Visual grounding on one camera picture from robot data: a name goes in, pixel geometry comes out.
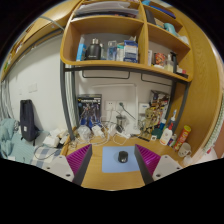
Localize dark blue robot model box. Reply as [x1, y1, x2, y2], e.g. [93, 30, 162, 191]
[76, 93, 103, 129]

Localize wooden shelf unit grey frame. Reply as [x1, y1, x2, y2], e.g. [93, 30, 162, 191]
[59, 0, 194, 141]

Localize white tissue pack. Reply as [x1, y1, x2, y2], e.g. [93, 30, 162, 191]
[42, 134, 60, 148]

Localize dark bottle with white nozzle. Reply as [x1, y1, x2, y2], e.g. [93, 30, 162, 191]
[168, 109, 178, 129]

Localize white wall-mounted box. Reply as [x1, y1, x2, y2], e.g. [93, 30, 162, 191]
[138, 102, 150, 116]

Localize white lotion bottle orange label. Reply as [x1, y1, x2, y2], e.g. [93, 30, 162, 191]
[159, 123, 174, 146]

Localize white mug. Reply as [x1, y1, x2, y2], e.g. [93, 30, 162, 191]
[177, 142, 193, 158]

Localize white cable bundle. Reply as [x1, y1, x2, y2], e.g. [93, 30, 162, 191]
[69, 113, 134, 148]

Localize red cylindrical snack can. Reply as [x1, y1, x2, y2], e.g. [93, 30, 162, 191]
[174, 125, 192, 151]

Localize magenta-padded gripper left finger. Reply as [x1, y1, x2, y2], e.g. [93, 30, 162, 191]
[43, 143, 94, 186]

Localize blue plaid blanket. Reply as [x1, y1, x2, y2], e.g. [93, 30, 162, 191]
[31, 146, 63, 168]

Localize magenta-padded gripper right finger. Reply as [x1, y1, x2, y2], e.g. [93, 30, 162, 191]
[133, 143, 184, 185]

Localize colourful figure box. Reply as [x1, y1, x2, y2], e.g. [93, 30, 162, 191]
[149, 89, 171, 121]

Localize clear plastic lidded container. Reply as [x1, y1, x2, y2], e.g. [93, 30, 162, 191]
[77, 124, 93, 141]

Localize white power strip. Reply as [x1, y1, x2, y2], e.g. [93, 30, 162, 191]
[114, 130, 132, 139]

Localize black computer mouse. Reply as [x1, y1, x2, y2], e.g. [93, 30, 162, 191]
[117, 150, 130, 164]

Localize white charger block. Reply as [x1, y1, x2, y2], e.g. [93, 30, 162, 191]
[91, 124, 104, 137]

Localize light blue mouse pad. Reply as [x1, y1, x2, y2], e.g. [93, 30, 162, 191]
[101, 145, 142, 174]

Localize golden robot figure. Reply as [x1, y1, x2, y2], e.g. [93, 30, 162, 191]
[141, 108, 158, 139]

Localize dark navy backpack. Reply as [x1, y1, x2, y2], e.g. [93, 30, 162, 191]
[19, 99, 40, 143]

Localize teal quilt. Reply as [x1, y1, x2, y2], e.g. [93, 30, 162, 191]
[0, 118, 34, 164]

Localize dark green round container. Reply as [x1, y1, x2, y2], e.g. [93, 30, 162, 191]
[151, 128, 164, 140]

